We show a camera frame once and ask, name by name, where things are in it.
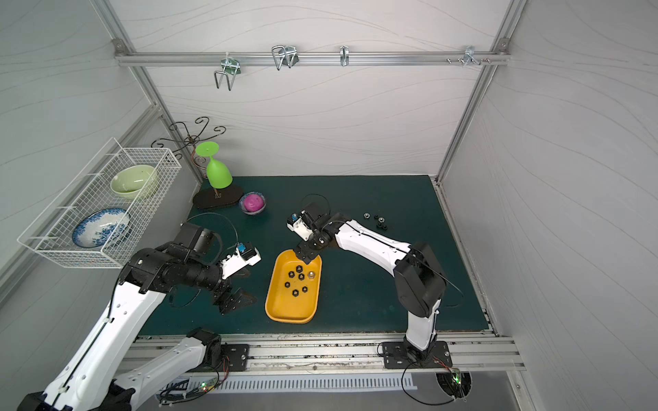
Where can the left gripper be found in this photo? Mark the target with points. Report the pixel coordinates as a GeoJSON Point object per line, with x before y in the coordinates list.
{"type": "Point", "coordinates": [226, 289]}

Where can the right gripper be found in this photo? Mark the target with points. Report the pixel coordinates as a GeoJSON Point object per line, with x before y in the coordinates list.
{"type": "Point", "coordinates": [311, 244]}

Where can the yellow plastic storage box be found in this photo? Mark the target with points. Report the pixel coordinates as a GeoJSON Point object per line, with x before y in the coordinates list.
{"type": "Point", "coordinates": [281, 306]}

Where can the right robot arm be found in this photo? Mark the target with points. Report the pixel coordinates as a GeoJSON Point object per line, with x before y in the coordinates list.
{"type": "Point", "coordinates": [418, 276]}

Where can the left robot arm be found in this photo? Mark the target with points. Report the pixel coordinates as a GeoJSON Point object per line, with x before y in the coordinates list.
{"type": "Point", "coordinates": [90, 380]}

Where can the purple ball in bowl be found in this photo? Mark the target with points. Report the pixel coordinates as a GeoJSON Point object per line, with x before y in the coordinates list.
{"type": "Point", "coordinates": [252, 203]}

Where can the black metal cup stand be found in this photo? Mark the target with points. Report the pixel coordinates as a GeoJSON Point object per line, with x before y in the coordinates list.
{"type": "Point", "coordinates": [205, 198]}

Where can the green plastic goblet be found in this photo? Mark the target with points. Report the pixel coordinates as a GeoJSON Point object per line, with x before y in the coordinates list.
{"type": "Point", "coordinates": [218, 173]}

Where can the blue white patterned bowl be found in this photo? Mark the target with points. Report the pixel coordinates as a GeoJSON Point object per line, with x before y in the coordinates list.
{"type": "Point", "coordinates": [105, 228]}

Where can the light green bowl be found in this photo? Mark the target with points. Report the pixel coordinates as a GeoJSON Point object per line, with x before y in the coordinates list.
{"type": "Point", "coordinates": [139, 181]}

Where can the metal hook middle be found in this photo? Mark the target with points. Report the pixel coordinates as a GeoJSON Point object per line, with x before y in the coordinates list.
{"type": "Point", "coordinates": [284, 56]}

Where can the metal hook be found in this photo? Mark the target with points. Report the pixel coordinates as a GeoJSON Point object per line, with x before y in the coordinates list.
{"type": "Point", "coordinates": [284, 56]}
{"type": "Point", "coordinates": [230, 68]}
{"type": "Point", "coordinates": [469, 58]}

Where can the metal hook left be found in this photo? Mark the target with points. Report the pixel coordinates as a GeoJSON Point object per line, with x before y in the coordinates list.
{"type": "Point", "coordinates": [230, 68]}

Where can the metal hook right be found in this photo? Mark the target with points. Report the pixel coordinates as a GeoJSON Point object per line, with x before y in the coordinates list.
{"type": "Point", "coordinates": [469, 58]}

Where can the aluminium crossbar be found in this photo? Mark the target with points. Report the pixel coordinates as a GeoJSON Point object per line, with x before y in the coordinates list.
{"type": "Point", "coordinates": [306, 59]}

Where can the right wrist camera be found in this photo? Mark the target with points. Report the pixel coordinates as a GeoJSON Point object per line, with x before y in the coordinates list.
{"type": "Point", "coordinates": [296, 224]}

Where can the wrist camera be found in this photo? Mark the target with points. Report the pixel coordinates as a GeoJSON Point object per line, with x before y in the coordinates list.
{"type": "Point", "coordinates": [245, 255]}
{"type": "Point", "coordinates": [296, 224]}

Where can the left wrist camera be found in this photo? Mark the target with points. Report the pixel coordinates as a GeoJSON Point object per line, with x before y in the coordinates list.
{"type": "Point", "coordinates": [245, 255]}

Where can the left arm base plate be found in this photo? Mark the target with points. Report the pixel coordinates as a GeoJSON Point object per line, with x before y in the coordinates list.
{"type": "Point", "coordinates": [227, 357]}

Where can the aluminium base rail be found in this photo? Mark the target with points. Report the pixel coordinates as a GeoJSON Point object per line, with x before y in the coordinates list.
{"type": "Point", "coordinates": [332, 353]}

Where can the white slotted cable duct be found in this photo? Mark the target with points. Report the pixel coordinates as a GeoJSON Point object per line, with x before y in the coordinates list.
{"type": "Point", "coordinates": [340, 383]}

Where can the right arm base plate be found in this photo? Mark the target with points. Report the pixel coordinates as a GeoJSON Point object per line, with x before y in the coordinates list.
{"type": "Point", "coordinates": [398, 355]}

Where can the white wire basket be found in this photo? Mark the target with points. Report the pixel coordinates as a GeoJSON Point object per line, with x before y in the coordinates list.
{"type": "Point", "coordinates": [49, 235]}

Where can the metal bracket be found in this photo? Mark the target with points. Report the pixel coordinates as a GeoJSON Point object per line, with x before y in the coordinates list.
{"type": "Point", "coordinates": [344, 56]}

